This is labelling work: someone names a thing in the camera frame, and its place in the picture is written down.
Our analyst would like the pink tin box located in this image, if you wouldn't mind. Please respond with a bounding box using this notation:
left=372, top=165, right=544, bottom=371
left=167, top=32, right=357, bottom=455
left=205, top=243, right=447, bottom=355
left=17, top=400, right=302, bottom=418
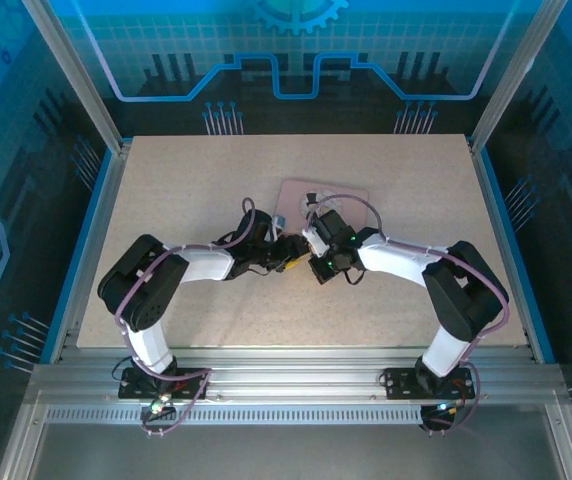
left=274, top=178, right=373, bottom=239

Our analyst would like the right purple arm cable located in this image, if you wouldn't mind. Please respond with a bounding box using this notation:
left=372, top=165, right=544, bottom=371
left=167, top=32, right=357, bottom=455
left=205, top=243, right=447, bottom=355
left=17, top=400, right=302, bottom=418
left=306, top=193, right=512, bottom=436

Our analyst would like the aluminium side rail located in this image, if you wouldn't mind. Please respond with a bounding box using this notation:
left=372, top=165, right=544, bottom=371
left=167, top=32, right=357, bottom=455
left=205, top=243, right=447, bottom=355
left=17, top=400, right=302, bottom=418
left=467, top=141, right=558, bottom=364
left=49, top=141, right=133, bottom=362

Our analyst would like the aluminium cross rail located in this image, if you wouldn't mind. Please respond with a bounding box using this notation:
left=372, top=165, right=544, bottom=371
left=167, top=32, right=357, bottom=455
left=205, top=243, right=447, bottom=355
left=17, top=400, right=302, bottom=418
left=25, top=347, right=567, bottom=409

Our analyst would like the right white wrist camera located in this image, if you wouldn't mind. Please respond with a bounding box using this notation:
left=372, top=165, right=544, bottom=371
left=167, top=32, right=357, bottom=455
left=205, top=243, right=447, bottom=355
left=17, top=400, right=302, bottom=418
left=303, top=224, right=328, bottom=255

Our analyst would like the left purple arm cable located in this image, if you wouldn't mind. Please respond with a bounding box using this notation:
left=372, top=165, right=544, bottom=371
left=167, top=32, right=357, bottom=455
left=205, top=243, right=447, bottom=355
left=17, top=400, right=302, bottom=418
left=114, top=197, right=282, bottom=439

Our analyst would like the slotted grey cable duct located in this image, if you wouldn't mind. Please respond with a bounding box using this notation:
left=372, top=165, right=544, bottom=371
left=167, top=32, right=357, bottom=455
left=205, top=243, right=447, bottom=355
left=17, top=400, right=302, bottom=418
left=44, top=407, right=425, bottom=426

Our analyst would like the aluminium frame post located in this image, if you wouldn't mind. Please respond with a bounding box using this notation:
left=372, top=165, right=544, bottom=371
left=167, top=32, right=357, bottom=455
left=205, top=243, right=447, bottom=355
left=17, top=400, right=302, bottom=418
left=467, top=0, right=571, bottom=154
left=19, top=0, right=132, bottom=154

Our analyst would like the grey metal bottom frame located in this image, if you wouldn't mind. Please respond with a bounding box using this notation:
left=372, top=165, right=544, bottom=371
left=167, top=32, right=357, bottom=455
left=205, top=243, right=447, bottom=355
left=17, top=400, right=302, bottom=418
left=0, top=389, right=572, bottom=480

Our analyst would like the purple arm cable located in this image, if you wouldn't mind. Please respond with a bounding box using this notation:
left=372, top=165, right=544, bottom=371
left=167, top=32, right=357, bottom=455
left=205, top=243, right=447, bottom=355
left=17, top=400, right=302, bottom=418
left=114, top=197, right=282, bottom=439
left=306, top=193, right=512, bottom=436

